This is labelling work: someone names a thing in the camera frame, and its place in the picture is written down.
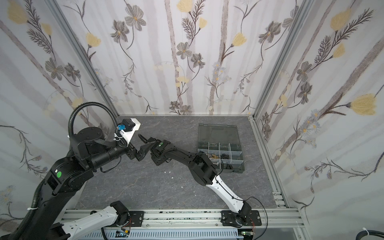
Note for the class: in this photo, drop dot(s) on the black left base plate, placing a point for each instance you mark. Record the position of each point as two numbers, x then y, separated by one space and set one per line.
134 219

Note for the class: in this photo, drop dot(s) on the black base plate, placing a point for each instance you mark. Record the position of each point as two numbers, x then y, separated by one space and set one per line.
231 219
134 219

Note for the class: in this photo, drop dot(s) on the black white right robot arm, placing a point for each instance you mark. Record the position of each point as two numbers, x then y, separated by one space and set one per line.
204 173

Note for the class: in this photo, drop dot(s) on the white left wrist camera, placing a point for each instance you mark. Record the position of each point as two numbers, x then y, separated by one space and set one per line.
125 131

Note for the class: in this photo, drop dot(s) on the white slotted cable duct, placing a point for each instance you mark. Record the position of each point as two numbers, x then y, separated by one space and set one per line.
163 234

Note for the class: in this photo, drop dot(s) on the black cable corner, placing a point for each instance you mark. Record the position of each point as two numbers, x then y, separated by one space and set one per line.
365 233

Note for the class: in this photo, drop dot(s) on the green plastic organizer box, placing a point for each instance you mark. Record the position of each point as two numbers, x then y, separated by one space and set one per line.
223 141

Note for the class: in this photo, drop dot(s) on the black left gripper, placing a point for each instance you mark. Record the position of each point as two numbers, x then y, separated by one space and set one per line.
132 154

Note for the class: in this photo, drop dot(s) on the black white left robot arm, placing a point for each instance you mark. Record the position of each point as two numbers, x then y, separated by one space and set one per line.
88 152

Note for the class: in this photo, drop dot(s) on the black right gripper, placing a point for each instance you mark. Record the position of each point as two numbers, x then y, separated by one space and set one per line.
154 150

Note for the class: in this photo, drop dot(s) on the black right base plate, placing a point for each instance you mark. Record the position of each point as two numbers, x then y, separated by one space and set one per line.
231 219

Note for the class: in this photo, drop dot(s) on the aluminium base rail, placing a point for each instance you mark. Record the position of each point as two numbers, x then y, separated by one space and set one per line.
277 223

